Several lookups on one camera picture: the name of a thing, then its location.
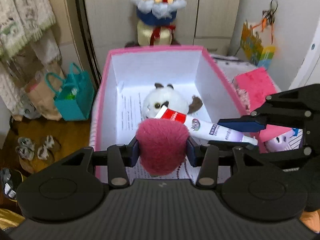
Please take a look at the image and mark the white toothpaste tube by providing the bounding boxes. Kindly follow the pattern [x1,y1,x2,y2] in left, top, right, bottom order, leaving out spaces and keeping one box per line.
[155,106,258,146]

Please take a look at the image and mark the pink fluffy pompom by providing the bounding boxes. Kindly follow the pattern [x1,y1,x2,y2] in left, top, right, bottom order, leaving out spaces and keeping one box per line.
[136,119,189,177]

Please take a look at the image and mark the white plush owl toy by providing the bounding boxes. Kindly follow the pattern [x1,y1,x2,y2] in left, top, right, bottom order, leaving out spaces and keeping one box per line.
[142,83,203,119]

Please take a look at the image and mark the blue wet wipes pack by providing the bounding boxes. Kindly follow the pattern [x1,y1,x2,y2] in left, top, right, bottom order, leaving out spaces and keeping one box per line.
[291,128,303,137]

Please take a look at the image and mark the purple plush toy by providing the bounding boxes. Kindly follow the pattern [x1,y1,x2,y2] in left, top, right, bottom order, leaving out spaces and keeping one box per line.
[264,130,294,152]

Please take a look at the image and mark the floral pink scrunchie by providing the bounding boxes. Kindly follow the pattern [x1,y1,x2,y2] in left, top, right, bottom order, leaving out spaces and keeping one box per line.
[236,88,251,114]

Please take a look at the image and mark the striped tablecloth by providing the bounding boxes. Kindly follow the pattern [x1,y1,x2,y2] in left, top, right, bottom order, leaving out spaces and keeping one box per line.
[209,53,304,173]

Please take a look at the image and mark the white door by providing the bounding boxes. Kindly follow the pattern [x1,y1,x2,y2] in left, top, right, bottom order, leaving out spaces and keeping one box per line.
[289,21,320,89]

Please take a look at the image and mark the red paper card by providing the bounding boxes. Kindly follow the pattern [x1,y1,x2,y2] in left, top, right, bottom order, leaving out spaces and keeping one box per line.
[233,67,292,142]

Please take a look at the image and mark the teal tote bag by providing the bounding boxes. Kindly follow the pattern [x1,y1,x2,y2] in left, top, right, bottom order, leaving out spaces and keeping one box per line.
[45,63,94,121]

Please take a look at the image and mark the pink storage box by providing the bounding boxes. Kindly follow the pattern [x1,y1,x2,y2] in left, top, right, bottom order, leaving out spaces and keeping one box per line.
[89,46,247,151]

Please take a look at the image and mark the colourful paper gift bag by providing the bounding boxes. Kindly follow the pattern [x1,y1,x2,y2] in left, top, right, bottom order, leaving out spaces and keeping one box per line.
[240,20,276,69]

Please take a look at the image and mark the patterned slippers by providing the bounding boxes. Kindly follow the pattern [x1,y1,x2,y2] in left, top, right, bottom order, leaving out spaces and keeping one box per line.
[15,135,61,163]

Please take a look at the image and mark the brown paper bag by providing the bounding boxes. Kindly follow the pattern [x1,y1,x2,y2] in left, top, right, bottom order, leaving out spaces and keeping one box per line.
[24,62,65,121]

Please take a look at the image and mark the beige wardrobe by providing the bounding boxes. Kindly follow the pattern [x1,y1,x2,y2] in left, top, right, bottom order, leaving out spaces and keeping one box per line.
[75,0,240,83]

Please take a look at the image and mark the snack bouquet blue wrap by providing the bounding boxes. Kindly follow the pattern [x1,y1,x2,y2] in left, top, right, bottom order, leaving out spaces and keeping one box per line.
[131,0,187,46]

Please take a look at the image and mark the cream green knitted cardigan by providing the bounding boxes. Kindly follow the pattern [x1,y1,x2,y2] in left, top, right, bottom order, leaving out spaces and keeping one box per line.
[1,0,61,64]

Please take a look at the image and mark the black cords on hook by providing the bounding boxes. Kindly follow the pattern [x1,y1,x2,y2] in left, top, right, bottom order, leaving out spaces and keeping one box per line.
[261,0,279,25]

